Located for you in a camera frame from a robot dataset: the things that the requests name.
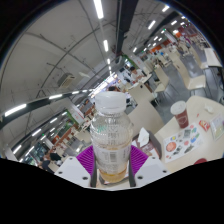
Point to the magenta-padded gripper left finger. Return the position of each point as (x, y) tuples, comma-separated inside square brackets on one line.
[(70, 168)]

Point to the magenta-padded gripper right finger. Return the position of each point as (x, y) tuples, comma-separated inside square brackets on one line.
[(154, 168)]

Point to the clear white-capped drink bottle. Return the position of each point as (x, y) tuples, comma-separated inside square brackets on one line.
[(111, 133)]

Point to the crumpled white napkin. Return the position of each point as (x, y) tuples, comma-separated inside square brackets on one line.
[(143, 137)]

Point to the colourful sticker sheet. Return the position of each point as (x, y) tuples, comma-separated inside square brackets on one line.
[(182, 143)]

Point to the beige canteen chairs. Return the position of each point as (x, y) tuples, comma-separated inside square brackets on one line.
[(145, 116)]

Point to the red paper cup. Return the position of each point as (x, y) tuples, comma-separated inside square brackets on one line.
[(181, 116)]

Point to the clear plastic bag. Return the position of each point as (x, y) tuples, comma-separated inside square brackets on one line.
[(217, 126)]

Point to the ceiling strip lights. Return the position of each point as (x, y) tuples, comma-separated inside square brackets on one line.
[(15, 110)]

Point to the small white wrapper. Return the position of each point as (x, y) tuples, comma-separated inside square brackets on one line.
[(209, 108)]

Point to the ceiling air conditioner unit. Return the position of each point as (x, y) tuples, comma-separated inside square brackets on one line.
[(66, 81)]

